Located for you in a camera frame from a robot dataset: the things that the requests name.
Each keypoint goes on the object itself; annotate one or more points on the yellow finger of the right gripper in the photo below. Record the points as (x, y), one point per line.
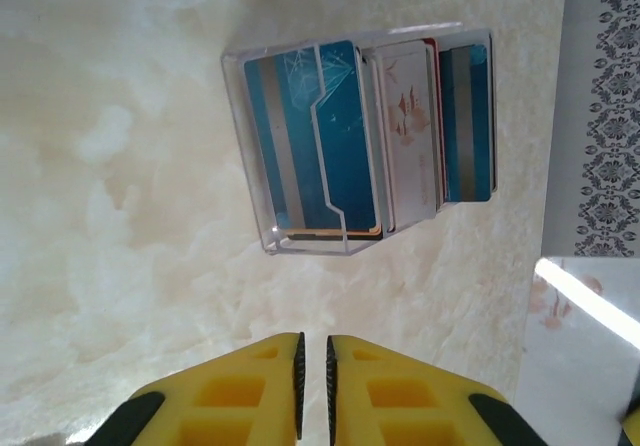
(632, 428)

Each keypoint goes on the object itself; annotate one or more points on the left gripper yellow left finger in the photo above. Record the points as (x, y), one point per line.
(250, 366)

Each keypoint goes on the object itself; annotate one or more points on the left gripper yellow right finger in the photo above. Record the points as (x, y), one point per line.
(390, 371)

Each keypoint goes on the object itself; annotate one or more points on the pale glossy flower-print card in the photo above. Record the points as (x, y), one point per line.
(575, 356)

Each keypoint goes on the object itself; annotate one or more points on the clear acrylic card box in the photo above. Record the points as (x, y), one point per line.
(310, 247)

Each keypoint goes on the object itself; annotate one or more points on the white card with pink flowers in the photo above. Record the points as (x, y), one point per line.
(407, 166)

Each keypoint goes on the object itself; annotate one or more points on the blue card with line print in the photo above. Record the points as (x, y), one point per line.
(345, 141)

